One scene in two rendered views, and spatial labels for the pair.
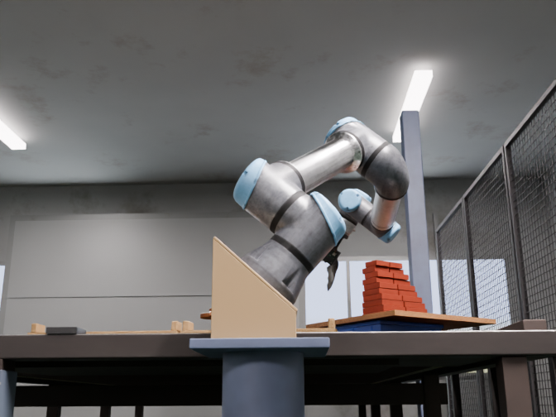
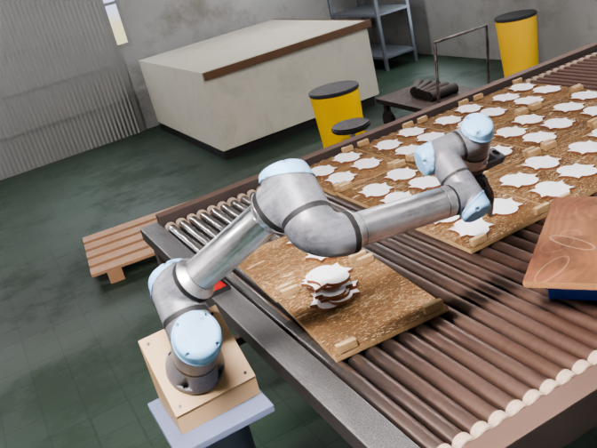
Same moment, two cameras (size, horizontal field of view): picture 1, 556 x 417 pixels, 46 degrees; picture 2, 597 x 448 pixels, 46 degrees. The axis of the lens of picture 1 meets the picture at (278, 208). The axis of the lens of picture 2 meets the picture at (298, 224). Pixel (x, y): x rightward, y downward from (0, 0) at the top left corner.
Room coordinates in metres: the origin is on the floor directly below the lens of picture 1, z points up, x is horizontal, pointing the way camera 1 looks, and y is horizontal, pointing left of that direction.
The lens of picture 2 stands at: (1.10, -1.54, 1.96)
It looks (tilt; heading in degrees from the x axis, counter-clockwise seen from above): 23 degrees down; 66
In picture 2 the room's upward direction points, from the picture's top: 14 degrees counter-clockwise
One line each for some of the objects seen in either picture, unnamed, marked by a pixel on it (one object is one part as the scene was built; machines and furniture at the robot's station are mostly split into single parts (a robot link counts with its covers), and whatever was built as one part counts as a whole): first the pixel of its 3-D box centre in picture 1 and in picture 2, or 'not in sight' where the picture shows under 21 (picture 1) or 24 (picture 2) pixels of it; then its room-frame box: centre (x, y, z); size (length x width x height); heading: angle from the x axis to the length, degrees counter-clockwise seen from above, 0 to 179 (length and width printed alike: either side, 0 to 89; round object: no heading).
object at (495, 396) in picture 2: not in sight; (313, 277); (1.95, 0.35, 0.90); 1.95 x 0.05 x 0.05; 88
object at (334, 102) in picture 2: not in sight; (341, 126); (3.97, 3.49, 0.34); 0.43 x 0.42 x 0.67; 89
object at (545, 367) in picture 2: not in sight; (351, 260); (2.10, 0.35, 0.90); 1.95 x 0.05 x 0.05; 88
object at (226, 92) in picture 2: not in sight; (254, 80); (4.37, 5.94, 0.45); 2.36 x 1.91 x 0.90; 88
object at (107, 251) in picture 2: not in sight; (168, 233); (2.26, 3.45, 0.06); 1.27 x 0.87 x 0.12; 173
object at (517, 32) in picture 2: not in sight; (518, 46); (6.39, 3.83, 0.32); 0.42 x 0.41 x 0.64; 178
